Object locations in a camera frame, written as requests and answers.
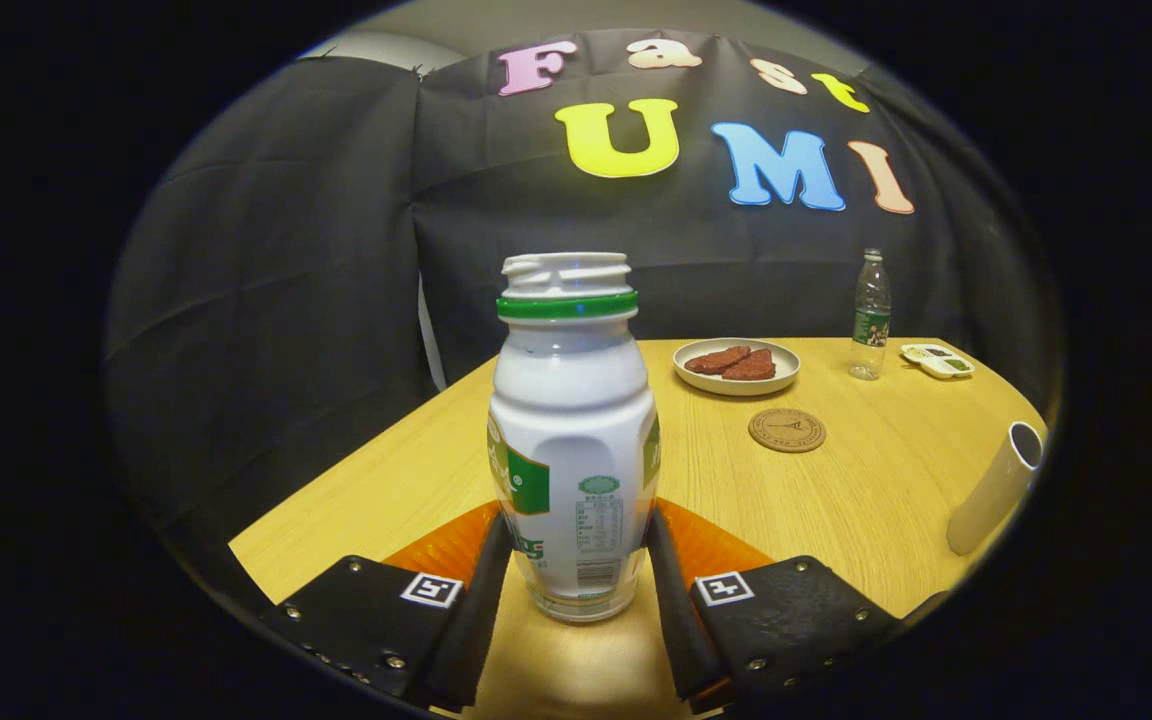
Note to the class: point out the brown meat slice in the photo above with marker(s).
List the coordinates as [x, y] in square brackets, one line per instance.
[754, 367]
[716, 360]

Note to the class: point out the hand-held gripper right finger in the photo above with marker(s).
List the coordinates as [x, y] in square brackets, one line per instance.
[676, 620]

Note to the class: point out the white divided snack tray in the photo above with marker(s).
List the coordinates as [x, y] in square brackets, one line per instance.
[936, 360]

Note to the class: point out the round beige plate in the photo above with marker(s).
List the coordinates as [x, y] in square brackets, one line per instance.
[736, 387]

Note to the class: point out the wooden table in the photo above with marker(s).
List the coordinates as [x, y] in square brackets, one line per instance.
[836, 500]

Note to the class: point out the white cup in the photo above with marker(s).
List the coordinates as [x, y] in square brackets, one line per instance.
[986, 500]

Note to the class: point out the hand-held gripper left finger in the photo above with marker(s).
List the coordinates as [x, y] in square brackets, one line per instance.
[481, 620]

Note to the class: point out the round cork coaster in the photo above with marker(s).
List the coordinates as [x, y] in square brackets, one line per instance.
[786, 430]

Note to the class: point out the clear plastic water bottle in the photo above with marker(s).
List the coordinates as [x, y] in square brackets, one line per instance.
[870, 330]

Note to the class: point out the white juice bottle green label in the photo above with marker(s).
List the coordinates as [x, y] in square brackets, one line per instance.
[576, 420]

